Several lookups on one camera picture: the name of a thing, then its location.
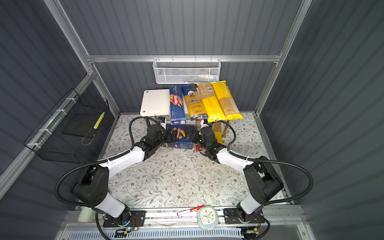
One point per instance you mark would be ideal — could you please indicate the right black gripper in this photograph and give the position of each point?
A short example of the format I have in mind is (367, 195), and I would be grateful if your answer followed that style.
(197, 134)

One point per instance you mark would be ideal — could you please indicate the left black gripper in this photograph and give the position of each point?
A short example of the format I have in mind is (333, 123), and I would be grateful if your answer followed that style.
(167, 135)

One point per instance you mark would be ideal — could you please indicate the yellow Pastatime spaghetti bag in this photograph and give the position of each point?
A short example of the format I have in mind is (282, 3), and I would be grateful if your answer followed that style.
(217, 128)

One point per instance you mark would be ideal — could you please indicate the blue rigatoni pasta box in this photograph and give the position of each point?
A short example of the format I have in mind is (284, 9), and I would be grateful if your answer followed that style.
(180, 132)

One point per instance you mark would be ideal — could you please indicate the blue yellow spaghetti bag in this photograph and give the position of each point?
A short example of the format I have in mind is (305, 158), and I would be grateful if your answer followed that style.
(194, 103)

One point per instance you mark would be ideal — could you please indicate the blue spaghetti box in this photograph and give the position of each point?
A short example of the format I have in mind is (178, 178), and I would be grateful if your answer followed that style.
(177, 112)

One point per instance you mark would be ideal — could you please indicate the red spaghetti bag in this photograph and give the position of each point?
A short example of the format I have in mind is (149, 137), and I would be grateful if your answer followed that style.
(198, 125)

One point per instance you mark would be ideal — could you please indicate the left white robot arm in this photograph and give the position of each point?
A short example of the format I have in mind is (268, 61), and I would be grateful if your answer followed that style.
(91, 185)

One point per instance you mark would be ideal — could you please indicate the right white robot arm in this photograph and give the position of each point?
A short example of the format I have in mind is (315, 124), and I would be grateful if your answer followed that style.
(262, 179)

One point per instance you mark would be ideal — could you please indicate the white two-tier shelf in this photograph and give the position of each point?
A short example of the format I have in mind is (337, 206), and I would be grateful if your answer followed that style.
(156, 103)

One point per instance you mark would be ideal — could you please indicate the red white marker pen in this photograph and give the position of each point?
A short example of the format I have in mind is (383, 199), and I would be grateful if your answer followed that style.
(189, 210)

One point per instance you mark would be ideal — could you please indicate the white alarm clock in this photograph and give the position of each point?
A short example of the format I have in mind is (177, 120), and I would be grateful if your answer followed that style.
(207, 218)

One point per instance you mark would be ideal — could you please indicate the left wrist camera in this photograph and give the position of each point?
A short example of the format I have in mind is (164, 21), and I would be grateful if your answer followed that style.
(162, 120)

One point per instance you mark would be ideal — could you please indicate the white wire mesh basket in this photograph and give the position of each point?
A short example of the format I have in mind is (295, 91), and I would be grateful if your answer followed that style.
(186, 72)

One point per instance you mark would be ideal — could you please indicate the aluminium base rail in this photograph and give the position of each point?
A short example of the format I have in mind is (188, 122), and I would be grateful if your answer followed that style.
(151, 224)

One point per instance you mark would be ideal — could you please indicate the black wire basket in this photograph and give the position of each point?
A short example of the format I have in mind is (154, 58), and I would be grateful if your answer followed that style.
(77, 132)

